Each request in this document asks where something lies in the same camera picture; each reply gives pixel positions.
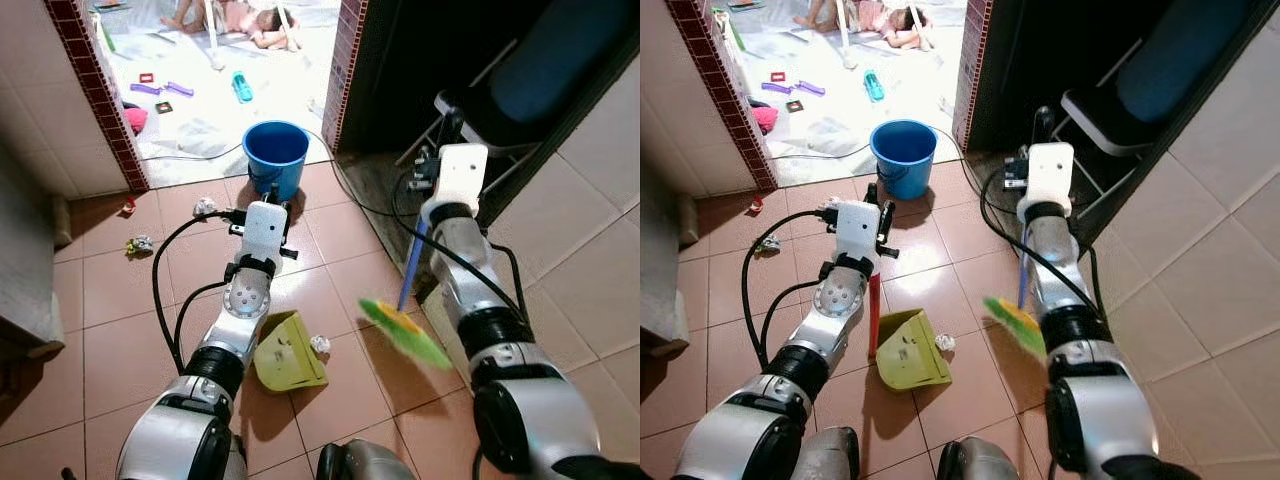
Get blue plastic bucket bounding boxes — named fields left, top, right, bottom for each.
left=243, top=120, right=311, bottom=202
left=870, top=119, right=939, bottom=200

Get dark blue cushion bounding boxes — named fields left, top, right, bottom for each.
left=1115, top=0, right=1257, bottom=126
left=490, top=0, right=623, bottom=126

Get thin black floor cable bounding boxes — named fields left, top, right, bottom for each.
left=305, top=128, right=403, bottom=219
left=937, top=126, right=993, bottom=179

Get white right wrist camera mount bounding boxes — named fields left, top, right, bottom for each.
left=1020, top=142, right=1076, bottom=216
left=432, top=143, right=490, bottom=216

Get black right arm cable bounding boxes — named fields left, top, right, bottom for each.
left=389, top=165, right=531, bottom=323
left=979, top=165, right=1107, bottom=321

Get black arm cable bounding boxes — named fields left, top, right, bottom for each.
left=150, top=208, right=249, bottom=373
left=979, top=165, right=1107, bottom=321
left=389, top=165, right=531, bottom=323
left=741, top=208, right=841, bottom=371

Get robot right leg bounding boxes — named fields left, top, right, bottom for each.
left=935, top=437, right=1017, bottom=480
left=315, top=438, right=417, bottom=480

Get white floor sheet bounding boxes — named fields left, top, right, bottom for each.
left=95, top=0, right=343, bottom=163
left=725, top=0, right=969, bottom=161

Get white pole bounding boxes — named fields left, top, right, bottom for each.
left=203, top=0, right=228, bottom=71
left=835, top=0, right=860, bottom=69

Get grey cabinet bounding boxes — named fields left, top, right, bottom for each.
left=640, top=150, right=693, bottom=359
left=0, top=140, right=69, bottom=359

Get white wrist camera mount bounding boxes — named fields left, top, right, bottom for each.
left=1020, top=142, right=1076, bottom=216
left=240, top=200, right=291, bottom=266
left=835, top=200, right=885, bottom=266
left=432, top=143, right=490, bottom=216

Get robot leg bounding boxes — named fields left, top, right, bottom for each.
left=315, top=438, right=417, bottom=480
left=935, top=437, right=1017, bottom=480
left=795, top=427, right=862, bottom=480

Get green broom blue handle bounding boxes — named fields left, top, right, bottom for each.
left=983, top=228, right=1048, bottom=363
left=358, top=218, right=453, bottom=373

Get grey folding chair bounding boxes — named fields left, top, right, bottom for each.
left=397, top=38, right=561, bottom=201
left=1058, top=40, right=1161, bottom=216

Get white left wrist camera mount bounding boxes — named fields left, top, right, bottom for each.
left=835, top=200, right=885, bottom=266
left=240, top=200, right=291, bottom=266

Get yellow-green dustpan red handle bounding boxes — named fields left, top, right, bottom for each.
left=252, top=308, right=331, bottom=393
left=868, top=272, right=953, bottom=393

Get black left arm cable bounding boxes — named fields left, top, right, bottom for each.
left=150, top=208, right=249, bottom=373
left=741, top=208, right=841, bottom=371

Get robot left leg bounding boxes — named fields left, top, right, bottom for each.
left=795, top=427, right=862, bottom=480

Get child lying down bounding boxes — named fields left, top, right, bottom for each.
left=793, top=0, right=929, bottom=49
left=160, top=0, right=303, bottom=51

